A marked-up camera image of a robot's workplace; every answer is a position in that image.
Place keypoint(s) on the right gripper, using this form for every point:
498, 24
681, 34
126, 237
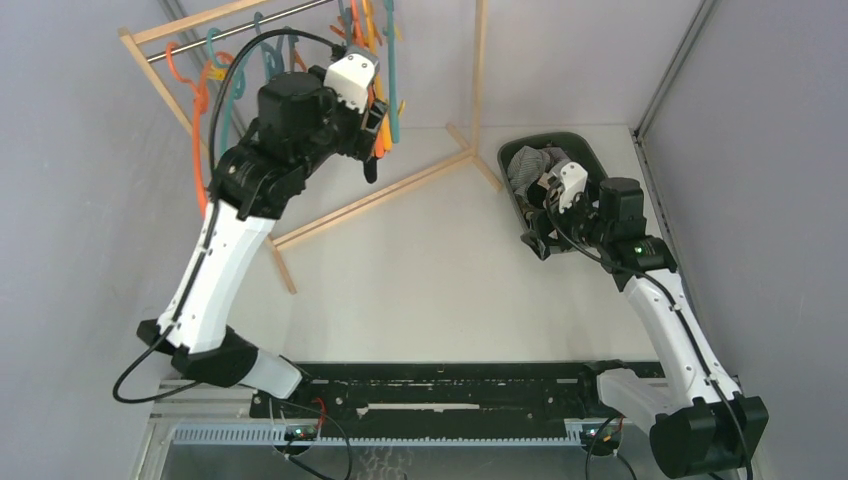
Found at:
560, 219

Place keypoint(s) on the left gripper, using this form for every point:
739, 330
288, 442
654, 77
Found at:
360, 141

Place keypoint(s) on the slate blue clip hanger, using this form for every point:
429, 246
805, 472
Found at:
281, 57

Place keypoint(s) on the teal hanger front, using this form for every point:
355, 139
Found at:
225, 86

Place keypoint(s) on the teal hanger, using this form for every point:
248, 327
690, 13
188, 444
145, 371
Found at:
345, 13
225, 86
394, 100

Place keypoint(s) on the orange clip hanger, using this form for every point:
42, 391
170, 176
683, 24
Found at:
200, 104

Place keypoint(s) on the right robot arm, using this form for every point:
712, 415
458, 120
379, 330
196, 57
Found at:
703, 424

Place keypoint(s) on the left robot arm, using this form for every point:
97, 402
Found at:
303, 119

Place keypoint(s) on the black hanging underwear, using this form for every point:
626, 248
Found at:
370, 170

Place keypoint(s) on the orange hanger on rack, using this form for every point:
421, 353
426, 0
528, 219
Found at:
358, 25

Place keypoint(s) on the yellow hanger on rack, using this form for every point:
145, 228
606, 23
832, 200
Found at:
384, 143

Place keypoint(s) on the teal hanger back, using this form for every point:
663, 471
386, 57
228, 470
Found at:
394, 100

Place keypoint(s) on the dark green laundry basket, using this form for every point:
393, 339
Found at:
573, 144

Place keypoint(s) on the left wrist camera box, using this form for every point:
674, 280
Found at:
350, 77

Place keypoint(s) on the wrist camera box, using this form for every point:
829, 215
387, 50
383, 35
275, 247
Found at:
350, 77
567, 181

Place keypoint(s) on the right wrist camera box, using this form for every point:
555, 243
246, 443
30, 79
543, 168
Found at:
567, 181

